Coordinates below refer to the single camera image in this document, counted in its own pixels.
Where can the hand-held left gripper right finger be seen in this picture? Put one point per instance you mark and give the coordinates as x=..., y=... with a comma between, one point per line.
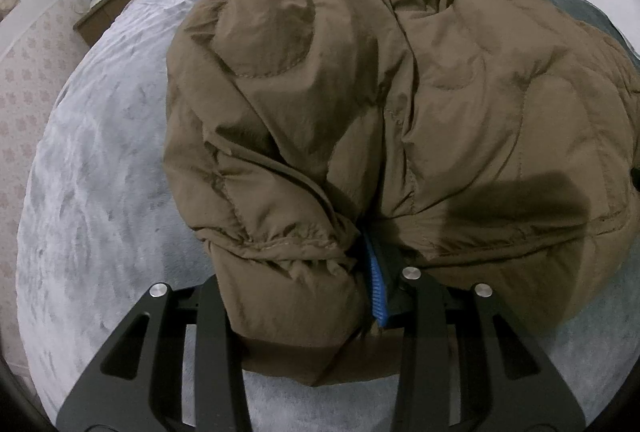
x=379, y=282

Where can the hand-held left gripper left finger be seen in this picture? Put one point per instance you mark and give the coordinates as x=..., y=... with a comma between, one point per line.
x=215, y=312

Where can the brown puffer jacket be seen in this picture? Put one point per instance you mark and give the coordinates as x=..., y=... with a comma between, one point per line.
x=375, y=112

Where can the grey plush bed blanket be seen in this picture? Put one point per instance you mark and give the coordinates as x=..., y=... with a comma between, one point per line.
x=100, y=162

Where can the dark wooden nightstand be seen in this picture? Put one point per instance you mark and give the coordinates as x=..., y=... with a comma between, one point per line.
x=100, y=24

